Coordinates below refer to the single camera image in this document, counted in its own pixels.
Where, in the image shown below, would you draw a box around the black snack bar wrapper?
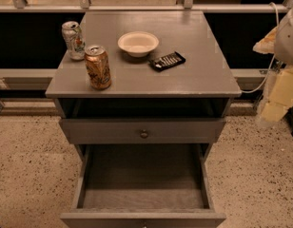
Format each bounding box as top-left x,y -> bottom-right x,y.
149,51 -> 186,71

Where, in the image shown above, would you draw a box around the open grey middle drawer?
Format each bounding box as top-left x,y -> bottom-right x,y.
61,144 -> 225,228

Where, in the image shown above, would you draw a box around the white cable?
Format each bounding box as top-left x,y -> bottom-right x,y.
241,2 -> 281,95

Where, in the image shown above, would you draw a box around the grey wooden drawer cabinet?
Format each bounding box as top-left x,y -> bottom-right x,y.
45,10 -> 243,228

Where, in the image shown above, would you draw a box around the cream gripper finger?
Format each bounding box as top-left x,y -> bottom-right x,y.
253,28 -> 277,54
256,66 -> 293,127

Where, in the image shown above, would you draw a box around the white paper bowl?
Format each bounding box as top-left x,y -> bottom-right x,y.
118,31 -> 159,58

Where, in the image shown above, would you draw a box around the closed grey upper drawer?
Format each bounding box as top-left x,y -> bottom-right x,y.
60,118 -> 225,144

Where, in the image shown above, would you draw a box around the orange soda can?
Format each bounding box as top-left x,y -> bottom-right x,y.
85,45 -> 111,90

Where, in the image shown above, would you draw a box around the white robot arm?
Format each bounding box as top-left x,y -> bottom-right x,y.
253,7 -> 293,124

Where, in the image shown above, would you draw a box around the white green soda can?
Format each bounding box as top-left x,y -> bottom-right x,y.
62,21 -> 85,60

